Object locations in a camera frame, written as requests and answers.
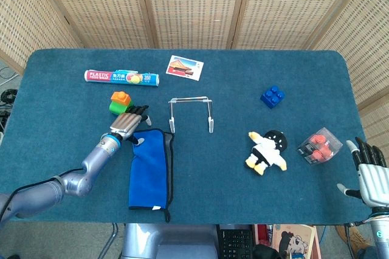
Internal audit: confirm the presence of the cartoon print box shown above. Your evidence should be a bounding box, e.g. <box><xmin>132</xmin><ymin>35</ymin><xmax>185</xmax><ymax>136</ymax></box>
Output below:
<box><xmin>271</xmin><ymin>224</ymin><xmax>318</xmax><ymax>259</ymax></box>

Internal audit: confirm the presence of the black cable coil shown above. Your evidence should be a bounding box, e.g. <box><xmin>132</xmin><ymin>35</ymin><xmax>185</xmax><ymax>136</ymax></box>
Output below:
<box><xmin>0</xmin><ymin>88</ymin><xmax>19</xmax><ymax>105</ymax></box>

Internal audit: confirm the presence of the orange toy brick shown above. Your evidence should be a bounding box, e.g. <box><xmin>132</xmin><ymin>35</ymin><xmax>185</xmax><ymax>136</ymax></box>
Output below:
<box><xmin>111</xmin><ymin>91</ymin><xmax>132</xmax><ymax>105</ymax></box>

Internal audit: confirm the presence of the black white plush doll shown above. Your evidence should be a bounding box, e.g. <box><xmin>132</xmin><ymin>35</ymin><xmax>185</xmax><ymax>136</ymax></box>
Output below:
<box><xmin>245</xmin><ymin>129</ymin><xmax>289</xmax><ymax>177</ymax></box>

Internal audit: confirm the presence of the palace picture postcard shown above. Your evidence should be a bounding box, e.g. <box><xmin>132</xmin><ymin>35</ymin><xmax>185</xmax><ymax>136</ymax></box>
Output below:
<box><xmin>165</xmin><ymin>55</ymin><xmax>205</xmax><ymax>82</ymax></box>

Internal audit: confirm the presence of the green toy brick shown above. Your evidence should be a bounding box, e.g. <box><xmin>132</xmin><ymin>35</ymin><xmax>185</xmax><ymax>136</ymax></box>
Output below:
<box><xmin>108</xmin><ymin>100</ymin><xmax>134</xmax><ymax>116</ymax></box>

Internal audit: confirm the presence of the white cable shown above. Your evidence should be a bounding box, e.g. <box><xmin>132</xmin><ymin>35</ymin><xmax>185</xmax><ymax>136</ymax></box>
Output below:
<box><xmin>0</xmin><ymin>66</ymin><xmax>21</xmax><ymax>87</ymax></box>

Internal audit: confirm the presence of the clear box with red parts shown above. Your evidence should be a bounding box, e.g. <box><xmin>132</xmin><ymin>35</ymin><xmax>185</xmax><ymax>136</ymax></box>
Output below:
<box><xmin>296</xmin><ymin>126</ymin><xmax>343</xmax><ymax>167</ymax></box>

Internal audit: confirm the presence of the large blue toy brick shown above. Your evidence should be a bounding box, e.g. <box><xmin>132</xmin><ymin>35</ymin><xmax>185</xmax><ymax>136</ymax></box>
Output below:
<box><xmin>260</xmin><ymin>85</ymin><xmax>286</xmax><ymax>110</ymax></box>

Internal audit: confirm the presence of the black rounded object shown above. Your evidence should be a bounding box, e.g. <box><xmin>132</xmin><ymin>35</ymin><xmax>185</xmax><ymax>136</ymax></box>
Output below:
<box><xmin>252</xmin><ymin>244</ymin><xmax>285</xmax><ymax>259</ymax></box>

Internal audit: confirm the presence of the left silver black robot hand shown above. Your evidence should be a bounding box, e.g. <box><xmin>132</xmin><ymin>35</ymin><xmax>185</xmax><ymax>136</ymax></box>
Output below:
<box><xmin>109</xmin><ymin>104</ymin><xmax>152</xmax><ymax>146</ymax></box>

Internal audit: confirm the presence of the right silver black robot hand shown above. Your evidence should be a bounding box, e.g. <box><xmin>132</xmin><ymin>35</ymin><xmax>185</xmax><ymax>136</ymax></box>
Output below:
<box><xmin>336</xmin><ymin>136</ymin><xmax>389</xmax><ymax>209</ymax></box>

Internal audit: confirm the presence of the black keyboard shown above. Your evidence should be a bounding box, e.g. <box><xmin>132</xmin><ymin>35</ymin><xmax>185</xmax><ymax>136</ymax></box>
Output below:
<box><xmin>217</xmin><ymin>224</ymin><xmax>255</xmax><ymax>259</ymax></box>

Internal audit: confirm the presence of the brown shoe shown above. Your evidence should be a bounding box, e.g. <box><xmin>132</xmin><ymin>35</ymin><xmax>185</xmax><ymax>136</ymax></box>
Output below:
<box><xmin>336</xmin><ymin>224</ymin><xmax>371</xmax><ymax>250</ymax></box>

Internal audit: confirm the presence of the grey and blue cloth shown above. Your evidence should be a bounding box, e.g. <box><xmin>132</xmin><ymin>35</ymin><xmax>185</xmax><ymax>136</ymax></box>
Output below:
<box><xmin>128</xmin><ymin>128</ymin><xmax>176</xmax><ymax>223</ymax></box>

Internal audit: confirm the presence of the plastic food wrap box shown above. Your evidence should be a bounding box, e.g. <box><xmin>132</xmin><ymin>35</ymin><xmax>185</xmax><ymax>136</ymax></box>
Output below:
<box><xmin>84</xmin><ymin>69</ymin><xmax>161</xmax><ymax>88</ymax></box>

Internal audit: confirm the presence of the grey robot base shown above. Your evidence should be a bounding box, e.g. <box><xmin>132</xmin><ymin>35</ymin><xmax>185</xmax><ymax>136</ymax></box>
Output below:
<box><xmin>120</xmin><ymin>222</ymin><xmax>219</xmax><ymax>259</ymax></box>

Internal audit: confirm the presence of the teal table mat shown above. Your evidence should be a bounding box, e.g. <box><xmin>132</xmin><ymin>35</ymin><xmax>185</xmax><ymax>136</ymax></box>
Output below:
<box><xmin>0</xmin><ymin>48</ymin><xmax>379</xmax><ymax>226</ymax></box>

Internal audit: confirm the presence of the woven bamboo folding screen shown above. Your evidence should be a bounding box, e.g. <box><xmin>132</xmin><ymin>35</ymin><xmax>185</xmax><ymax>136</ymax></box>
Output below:
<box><xmin>0</xmin><ymin>0</ymin><xmax>389</xmax><ymax>162</ymax></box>

